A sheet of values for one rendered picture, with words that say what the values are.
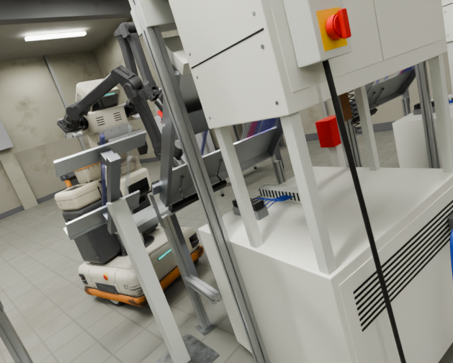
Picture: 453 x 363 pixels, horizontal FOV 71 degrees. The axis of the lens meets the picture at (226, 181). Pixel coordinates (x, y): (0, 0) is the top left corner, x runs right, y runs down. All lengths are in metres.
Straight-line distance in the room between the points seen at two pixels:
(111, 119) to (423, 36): 1.60
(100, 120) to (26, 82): 7.33
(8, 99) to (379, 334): 8.79
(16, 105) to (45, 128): 0.77
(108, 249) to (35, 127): 7.04
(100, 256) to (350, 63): 1.88
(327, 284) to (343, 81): 0.46
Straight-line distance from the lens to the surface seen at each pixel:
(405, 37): 1.03
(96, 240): 2.23
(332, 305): 0.84
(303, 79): 0.69
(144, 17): 1.00
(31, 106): 9.17
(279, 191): 1.27
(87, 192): 2.20
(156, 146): 1.69
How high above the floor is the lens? 1.07
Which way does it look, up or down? 14 degrees down
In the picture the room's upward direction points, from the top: 18 degrees counter-clockwise
